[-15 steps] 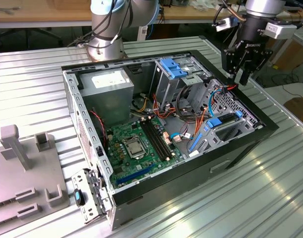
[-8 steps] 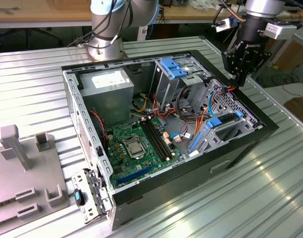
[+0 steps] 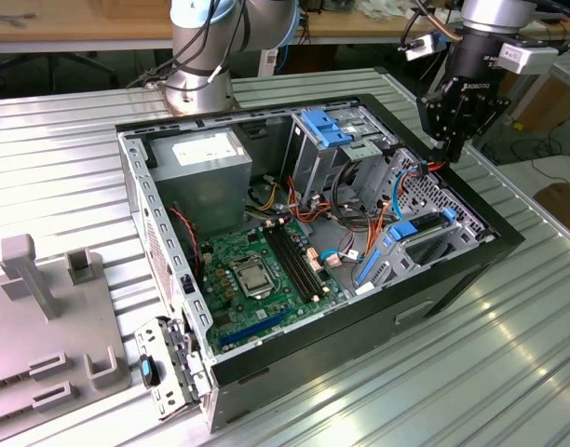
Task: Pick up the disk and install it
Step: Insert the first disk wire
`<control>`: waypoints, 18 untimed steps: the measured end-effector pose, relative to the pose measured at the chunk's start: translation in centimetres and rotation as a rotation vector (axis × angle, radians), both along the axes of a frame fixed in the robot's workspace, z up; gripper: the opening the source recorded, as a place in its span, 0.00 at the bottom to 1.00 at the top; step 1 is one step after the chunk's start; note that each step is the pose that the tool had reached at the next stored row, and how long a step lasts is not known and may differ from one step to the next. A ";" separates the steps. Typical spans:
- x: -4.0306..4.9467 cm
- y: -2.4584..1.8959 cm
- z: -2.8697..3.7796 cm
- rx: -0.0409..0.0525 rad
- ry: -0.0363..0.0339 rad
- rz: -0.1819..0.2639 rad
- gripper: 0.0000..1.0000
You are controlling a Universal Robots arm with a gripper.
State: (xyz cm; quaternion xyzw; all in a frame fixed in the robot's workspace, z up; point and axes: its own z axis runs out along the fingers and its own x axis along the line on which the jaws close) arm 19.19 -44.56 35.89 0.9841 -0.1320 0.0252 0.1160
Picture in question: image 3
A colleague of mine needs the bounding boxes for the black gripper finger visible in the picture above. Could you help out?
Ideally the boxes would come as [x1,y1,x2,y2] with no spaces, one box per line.
[451,94,513,164]
[416,80,459,163]

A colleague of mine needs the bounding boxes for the orange power wire black plug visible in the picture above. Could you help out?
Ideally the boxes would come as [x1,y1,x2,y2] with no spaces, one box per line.
[359,156,450,264]

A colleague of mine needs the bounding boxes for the hard disk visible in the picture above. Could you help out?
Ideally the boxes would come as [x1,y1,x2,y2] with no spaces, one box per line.
[353,208,457,289]

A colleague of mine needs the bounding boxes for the grey metal disk bay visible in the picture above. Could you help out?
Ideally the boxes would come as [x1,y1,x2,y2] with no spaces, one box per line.
[351,208,482,300]

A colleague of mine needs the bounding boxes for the drive cage with blue latches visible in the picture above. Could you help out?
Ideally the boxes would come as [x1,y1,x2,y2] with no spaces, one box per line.
[283,106,394,209]

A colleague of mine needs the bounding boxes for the brown cardboard box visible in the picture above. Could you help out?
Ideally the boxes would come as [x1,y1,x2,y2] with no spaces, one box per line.
[533,181,570,235]

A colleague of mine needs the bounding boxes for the black RAM slots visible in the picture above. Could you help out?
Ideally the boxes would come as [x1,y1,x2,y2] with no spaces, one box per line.
[263,218,332,305]

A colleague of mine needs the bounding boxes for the grey Dell power supply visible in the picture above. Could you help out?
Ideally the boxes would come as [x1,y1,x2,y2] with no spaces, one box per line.
[147,128,254,239]

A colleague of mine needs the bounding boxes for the black open PC case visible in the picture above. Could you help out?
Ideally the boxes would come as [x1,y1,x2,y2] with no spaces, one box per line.
[115,92,527,435]

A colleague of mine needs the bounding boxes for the CPU socket with silver CPU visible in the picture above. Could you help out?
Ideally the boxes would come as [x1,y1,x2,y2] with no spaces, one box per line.
[230,257,280,300]

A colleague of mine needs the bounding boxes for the green motherboard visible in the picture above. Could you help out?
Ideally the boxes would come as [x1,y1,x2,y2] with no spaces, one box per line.
[198,216,350,356]

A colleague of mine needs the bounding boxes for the blue expansion slot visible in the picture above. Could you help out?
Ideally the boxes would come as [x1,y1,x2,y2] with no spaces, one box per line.
[217,308,294,348]

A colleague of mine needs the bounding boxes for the wooden desk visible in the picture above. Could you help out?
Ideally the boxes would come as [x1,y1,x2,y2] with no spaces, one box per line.
[0,0,570,53]

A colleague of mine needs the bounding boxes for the black clip with blue button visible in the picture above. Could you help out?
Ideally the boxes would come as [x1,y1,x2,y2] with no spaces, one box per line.
[136,352,162,388]

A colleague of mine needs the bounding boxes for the grey parts rack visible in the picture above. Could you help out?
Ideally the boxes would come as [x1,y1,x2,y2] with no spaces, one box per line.
[0,232,133,426]

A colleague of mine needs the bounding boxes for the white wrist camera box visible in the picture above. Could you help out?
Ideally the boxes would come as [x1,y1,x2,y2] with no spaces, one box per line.
[495,38,555,76]

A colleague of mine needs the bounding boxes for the blue data wire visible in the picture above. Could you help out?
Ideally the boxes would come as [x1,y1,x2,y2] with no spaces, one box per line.
[390,159,429,224]

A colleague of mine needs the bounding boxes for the black cable bundle in case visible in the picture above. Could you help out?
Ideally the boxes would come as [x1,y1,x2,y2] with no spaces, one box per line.
[328,159,375,230]

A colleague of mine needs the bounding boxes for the red yellow supply wire bundle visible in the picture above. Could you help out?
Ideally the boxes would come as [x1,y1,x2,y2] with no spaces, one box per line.
[245,174,335,228]

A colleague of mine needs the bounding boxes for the case fan with red wire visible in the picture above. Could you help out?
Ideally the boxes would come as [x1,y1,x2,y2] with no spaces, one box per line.
[166,201,203,281]

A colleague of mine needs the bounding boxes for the hinged metal slot bracket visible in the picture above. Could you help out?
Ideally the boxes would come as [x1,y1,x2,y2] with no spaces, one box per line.
[132,315,212,424]

